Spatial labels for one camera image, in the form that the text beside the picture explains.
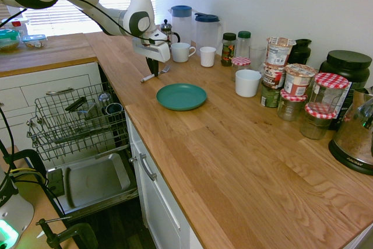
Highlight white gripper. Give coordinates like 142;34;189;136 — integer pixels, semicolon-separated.
132;37;171;78

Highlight silver fork white handle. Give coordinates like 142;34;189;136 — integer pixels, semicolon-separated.
140;65;171;84

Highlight open dishwasher door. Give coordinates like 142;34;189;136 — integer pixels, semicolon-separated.
46;152;139;221

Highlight green plastic plate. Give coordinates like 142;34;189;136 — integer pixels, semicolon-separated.
156;83;208;112

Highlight glass french press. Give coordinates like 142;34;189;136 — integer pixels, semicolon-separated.
160;19;181;45

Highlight tall pitcher blue lid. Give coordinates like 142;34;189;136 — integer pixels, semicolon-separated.
168;5;193;47

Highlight ribbed white cup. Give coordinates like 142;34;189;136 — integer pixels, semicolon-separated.
199;46;217;68

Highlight dark blue cup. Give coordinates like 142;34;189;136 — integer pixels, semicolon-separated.
104;102;125;116

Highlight clear glass in rack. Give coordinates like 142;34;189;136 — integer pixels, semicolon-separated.
97;92;113;104

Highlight wide pitcher dark blue lid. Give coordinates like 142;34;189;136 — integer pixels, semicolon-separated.
194;12;224;55

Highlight dark spice jar green lid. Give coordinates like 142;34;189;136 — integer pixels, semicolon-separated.
221;32;237;67

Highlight small jar red checkered lid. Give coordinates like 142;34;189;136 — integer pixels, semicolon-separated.
231;57;252;83

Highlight black utensil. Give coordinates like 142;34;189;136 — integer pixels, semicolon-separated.
64;96;88;112

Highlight clear jar green lid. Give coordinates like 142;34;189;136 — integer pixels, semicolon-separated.
236;30;252;59

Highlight large white cup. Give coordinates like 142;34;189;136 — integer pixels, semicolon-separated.
234;69;262;98

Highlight clear drinking glass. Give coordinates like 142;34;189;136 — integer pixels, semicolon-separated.
249;45;268;72

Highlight white drawer front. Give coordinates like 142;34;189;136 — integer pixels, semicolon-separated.
20;73;94;107

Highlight green tin can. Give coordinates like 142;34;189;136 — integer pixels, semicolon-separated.
260;81;282;108

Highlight small container blue lid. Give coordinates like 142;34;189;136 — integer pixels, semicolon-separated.
22;34;48;50

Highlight white cabinet door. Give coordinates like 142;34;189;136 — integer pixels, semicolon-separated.
128;120;192;249

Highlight glass jar red checkered lid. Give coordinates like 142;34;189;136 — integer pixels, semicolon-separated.
276;88;308;122
299;103;337;141

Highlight plastic container red clip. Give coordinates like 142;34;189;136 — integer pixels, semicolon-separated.
1;17;30;36

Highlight food container teal lid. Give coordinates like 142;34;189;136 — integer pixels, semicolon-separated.
0;29;22;52

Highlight black shaker bottle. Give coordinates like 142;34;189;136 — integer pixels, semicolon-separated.
287;38;313;66

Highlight black metal clamp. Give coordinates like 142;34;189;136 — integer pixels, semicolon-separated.
35;218;99;249
2;149;48;186

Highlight large jar red checkered lid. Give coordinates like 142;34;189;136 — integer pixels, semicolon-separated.
308;72;350;114

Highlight black protein powder tub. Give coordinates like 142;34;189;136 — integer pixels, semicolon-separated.
318;50;373;132

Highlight stainless steel electric kettle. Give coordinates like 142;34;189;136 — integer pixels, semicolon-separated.
328;86;373;177

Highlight white mug with handle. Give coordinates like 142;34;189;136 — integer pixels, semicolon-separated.
170;42;196;63

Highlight metal drawer handle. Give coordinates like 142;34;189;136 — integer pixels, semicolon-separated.
45;87;75;96

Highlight metal cabinet door handle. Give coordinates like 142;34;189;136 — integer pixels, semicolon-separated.
129;153;158;182

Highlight grey wire dishwasher rack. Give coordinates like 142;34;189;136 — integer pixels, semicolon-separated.
26;82;131;162

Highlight yellow cables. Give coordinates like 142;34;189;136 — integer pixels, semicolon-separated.
5;167;36;185

